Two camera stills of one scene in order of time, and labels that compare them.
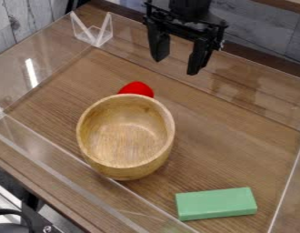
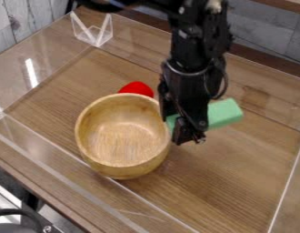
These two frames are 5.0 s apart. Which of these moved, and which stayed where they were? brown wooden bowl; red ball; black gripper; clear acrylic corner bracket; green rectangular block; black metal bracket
Moved: black gripper; green rectangular block
Stayed: brown wooden bowl; red ball; black metal bracket; clear acrylic corner bracket
